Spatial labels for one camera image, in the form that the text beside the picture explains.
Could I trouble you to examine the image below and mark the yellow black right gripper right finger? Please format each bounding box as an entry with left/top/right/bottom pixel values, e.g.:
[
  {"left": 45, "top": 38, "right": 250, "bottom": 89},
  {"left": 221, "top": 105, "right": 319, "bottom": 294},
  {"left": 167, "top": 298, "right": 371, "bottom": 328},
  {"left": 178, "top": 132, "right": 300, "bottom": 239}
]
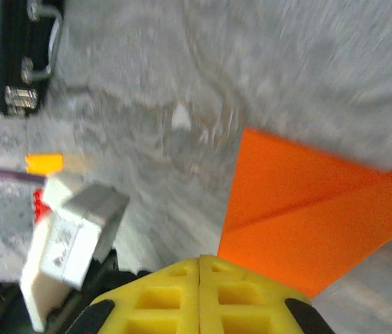
[{"left": 199, "top": 253, "right": 336, "bottom": 334}]

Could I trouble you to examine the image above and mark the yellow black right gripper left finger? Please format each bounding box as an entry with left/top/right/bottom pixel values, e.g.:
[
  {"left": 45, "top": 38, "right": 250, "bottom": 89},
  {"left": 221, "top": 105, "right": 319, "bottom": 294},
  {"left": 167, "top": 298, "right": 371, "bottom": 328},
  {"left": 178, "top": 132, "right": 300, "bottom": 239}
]
[{"left": 65, "top": 255, "right": 201, "bottom": 334}]

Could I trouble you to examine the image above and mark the orange paper sheet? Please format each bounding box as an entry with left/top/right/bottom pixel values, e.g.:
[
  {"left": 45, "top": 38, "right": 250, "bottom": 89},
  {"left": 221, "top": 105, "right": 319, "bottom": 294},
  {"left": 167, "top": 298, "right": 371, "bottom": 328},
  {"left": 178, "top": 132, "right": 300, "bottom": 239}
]
[{"left": 218, "top": 127, "right": 392, "bottom": 300}]

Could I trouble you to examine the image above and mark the black metal-edged case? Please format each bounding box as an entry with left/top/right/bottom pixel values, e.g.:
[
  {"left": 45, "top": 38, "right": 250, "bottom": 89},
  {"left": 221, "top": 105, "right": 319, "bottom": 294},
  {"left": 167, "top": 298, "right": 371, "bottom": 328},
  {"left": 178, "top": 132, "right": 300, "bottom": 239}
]
[{"left": 0, "top": 0, "right": 65, "bottom": 119}]

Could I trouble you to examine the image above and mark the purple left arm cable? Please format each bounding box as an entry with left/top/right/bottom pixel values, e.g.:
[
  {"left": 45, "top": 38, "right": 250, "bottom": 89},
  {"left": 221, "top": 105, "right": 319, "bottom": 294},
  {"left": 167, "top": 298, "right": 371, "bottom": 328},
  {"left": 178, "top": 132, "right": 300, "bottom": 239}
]
[{"left": 0, "top": 167, "right": 47, "bottom": 184}]

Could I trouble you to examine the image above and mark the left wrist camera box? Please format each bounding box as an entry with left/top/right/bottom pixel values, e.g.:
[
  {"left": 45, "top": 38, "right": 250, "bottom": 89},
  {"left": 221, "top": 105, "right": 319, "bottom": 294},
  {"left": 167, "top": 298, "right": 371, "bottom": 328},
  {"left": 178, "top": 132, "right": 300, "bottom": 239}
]
[{"left": 18, "top": 175, "right": 130, "bottom": 331}]

